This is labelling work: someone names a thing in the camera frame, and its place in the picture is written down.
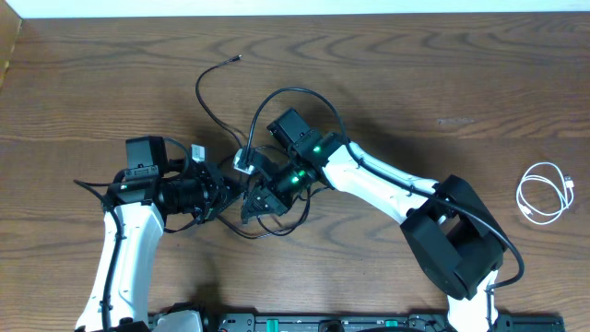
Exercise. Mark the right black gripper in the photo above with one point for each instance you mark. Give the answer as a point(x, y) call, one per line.
point(276, 202)

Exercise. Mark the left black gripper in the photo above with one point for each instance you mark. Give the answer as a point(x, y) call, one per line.
point(218, 195)

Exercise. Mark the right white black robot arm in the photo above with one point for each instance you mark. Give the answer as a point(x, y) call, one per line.
point(457, 243)

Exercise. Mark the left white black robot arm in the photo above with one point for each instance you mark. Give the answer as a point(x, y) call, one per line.
point(136, 206)

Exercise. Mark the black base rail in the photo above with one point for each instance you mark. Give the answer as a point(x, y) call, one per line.
point(187, 316)

